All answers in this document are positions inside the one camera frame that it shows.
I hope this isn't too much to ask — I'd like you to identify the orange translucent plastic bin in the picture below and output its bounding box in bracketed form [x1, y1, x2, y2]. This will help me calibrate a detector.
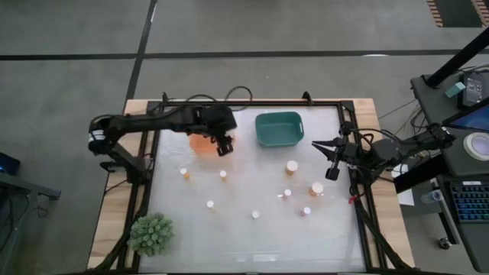
[189, 129, 237, 156]

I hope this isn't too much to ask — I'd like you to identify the grey metal desk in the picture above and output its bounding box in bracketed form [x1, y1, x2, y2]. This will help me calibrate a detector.
[0, 151, 62, 275]

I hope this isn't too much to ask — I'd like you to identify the black aluminium table frame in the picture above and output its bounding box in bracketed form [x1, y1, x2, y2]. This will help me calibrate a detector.
[89, 91, 413, 275]

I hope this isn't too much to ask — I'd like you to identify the clear plastic bottle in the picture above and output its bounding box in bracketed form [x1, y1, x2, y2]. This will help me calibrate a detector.
[419, 189, 444, 205]

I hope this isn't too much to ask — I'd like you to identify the black handheld device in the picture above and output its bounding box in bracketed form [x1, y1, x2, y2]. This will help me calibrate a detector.
[457, 71, 485, 108]

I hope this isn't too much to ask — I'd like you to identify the monitor with blue screen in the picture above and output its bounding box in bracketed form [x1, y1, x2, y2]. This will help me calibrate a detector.
[442, 99, 489, 133]

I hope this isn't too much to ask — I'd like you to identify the green artificial plant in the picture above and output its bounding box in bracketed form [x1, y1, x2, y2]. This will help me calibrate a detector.
[127, 212, 175, 257]

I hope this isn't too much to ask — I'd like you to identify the small teal box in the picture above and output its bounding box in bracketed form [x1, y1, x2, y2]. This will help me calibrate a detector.
[444, 81, 467, 99]

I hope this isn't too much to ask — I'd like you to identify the white tape roll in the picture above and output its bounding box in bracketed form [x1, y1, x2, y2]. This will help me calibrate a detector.
[462, 131, 489, 162]

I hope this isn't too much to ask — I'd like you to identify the white paper sheet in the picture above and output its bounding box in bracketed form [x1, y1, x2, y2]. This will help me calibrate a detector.
[392, 163, 416, 207]

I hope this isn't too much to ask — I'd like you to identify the teal plastic bin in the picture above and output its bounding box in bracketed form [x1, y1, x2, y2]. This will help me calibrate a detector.
[254, 111, 306, 149]

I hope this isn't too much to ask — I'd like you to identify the black blue-lit device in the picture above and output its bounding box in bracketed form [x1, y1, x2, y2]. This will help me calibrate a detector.
[0, 152, 21, 176]

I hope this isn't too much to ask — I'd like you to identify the backlit black keyboard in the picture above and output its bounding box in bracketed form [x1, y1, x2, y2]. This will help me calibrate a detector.
[449, 180, 489, 225]

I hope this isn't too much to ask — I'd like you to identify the dark grey side desk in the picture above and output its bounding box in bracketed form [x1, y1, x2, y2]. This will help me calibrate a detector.
[410, 72, 489, 274]

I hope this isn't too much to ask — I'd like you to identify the black slanted pole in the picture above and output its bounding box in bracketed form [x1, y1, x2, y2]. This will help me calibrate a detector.
[426, 27, 489, 89]

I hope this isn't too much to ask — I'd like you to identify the white glossy table sheet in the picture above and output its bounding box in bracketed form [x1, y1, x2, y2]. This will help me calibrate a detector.
[139, 105, 367, 273]

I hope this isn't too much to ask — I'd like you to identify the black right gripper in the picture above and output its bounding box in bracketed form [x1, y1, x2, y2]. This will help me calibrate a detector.
[312, 121, 362, 181]

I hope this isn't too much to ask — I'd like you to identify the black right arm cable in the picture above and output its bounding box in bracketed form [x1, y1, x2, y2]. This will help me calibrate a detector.
[349, 128, 387, 161]

